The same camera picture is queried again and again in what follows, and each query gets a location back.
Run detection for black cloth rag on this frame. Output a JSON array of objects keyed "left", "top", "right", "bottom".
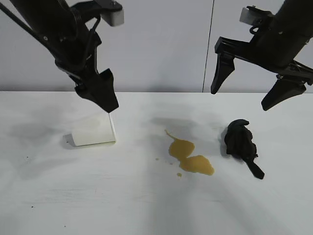
[{"left": 224, "top": 118, "right": 266, "bottom": 180}]

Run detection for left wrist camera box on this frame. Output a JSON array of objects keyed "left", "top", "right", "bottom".
[{"left": 99, "top": 0, "right": 125, "bottom": 26}]

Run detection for black corrugated cable sleeve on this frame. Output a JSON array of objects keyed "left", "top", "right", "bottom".
[{"left": 0, "top": 2, "right": 42, "bottom": 44}]

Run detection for brown liquid spill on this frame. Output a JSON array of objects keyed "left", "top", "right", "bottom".
[{"left": 154, "top": 129, "right": 216, "bottom": 177}]

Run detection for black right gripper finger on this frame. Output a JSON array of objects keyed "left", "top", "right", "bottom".
[
  {"left": 261, "top": 78, "right": 308, "bottom": 112},
  {"left": 210, "top": 52, "right": 236, "bottom": 95}
]

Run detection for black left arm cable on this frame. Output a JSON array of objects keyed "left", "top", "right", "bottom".
[{"left": 70, "top": 9, "right": 101, "bottom": 35}]

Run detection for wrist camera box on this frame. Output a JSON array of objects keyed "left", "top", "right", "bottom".
[
  {"left": 239, "top": 6, "right": 264, "bottom": 25},
  {"left": 99, "top": 0, "right": 125, "bottom": 26}
]

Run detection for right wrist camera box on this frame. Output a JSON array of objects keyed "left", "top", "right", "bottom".
[{"left": 239, "top": 6, "right": 264, "bottom": 25}]

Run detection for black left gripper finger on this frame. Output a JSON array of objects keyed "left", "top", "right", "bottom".
[
  {"left": 99, "top": 68, "right": 120, "bottom": 110},
  {"left": 83, "top": 72, "right": 116, "bottom": 113}
]

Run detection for white paper cup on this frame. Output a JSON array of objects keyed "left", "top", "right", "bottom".
[{"left": 63, "top": 112, "right": 117, "bottom": 148}]

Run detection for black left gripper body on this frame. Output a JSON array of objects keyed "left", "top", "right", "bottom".
[{"left": 46, "top": 26, "right": 102, "bottom": 98}]

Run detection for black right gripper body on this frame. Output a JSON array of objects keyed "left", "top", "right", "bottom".
[{"left": 214, "top": 14, "right": 313, "bottom": 85}]

